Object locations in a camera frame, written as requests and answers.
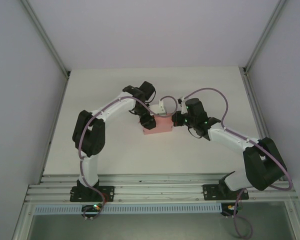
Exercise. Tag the pink paper box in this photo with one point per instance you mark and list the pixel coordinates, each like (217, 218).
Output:
(162, 126)

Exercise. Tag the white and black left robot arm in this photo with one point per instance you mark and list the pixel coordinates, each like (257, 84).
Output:
(115, 106)

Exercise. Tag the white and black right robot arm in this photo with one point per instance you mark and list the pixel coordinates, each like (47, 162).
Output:
(227, 138)

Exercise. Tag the small circuit board with leds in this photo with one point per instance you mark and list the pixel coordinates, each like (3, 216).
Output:
(95, 207)
(230, 207)

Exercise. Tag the aluminium mounting rail beam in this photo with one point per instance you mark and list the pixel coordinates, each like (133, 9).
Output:
(160, 187)

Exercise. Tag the aluminium table side rail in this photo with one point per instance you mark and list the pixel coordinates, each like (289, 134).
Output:
(258, 112)
(58, 110)

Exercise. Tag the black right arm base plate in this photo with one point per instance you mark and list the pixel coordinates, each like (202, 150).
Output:
(210, 192)

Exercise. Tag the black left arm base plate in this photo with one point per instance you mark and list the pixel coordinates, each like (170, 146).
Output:
(110, 195)

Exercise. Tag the aluminium frame post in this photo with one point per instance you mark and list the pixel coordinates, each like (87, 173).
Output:
(45, 35)
(264, 35)

